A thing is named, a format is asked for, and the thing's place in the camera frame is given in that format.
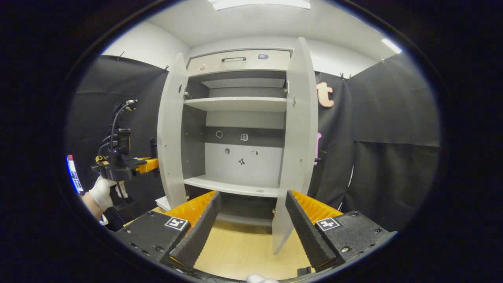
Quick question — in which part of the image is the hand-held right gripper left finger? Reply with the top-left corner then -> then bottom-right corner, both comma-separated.
114,190 -> 222,270

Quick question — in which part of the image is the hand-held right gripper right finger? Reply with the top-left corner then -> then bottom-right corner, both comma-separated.
285,189 -> 397,272

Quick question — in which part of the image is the grey shoe cabinet door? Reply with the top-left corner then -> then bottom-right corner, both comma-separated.
151,52 -> 188,209
272,37 -> 327,255

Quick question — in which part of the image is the grey double-door shoe cabinet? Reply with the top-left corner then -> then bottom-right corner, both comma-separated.
182,48 -> 293,228

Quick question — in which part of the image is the white blue red sign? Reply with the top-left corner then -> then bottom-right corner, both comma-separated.
66,154 -> 84,195

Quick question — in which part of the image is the black backdrop cloth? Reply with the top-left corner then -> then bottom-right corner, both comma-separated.
65,53 -> 441,232

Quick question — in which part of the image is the large ceiling light panel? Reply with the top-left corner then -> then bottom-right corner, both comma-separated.
207,0 -> 311,11

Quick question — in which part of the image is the small ceiling light panel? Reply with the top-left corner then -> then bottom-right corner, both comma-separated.
381,37 -> 403,54

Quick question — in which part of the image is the grey cabinet drawer black handle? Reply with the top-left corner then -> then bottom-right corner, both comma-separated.
187,50 -> 292,76

